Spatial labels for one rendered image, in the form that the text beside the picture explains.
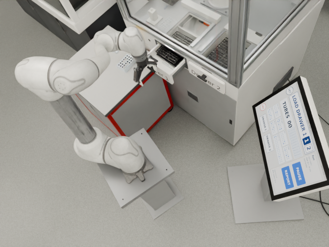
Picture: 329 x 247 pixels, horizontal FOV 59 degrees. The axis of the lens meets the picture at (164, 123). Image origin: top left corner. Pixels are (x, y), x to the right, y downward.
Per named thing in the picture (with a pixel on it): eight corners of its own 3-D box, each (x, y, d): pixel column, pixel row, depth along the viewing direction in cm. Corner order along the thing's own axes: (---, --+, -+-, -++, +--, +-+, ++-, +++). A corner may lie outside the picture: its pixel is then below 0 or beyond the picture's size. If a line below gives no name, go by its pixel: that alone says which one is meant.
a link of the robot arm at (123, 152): (140, 176, 165) (129, 161, 147) (111, 170, 171) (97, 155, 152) (148, 150, 173) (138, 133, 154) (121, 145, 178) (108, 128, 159)
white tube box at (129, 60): (126, 73, 212) (124, 69, 209) (117, 68, 216) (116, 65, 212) (136, 61, 215) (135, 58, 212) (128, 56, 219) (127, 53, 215)
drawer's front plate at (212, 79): (223, 94, 183) (223, 85, 173) (189, 72, 195) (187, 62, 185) (225, 92, 183) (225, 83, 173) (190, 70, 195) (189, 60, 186)
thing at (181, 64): (172, 80, 193) (170, 75, 187) (145, 62, 204) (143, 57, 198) (210, 41, 202) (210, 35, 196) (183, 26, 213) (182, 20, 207)
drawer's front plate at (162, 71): (172, 85, 193) (169, 75, 183) (142, 64, 205) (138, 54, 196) (174, 83, 193) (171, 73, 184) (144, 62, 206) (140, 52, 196)
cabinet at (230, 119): (234, 150, 250) (238, 103, 180) (151, 89, 294) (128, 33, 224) (297, 75, 271) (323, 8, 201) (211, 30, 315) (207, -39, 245)
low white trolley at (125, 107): (134, 154, 266) (104, 115, 199) (93, 117, 292) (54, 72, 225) (176, 110, 278) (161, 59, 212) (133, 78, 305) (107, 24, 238)
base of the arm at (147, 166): (130, 190, 168) (128, 187, 164) (115, 160, 180) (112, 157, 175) (157, 173, 171) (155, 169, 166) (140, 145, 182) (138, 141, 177)
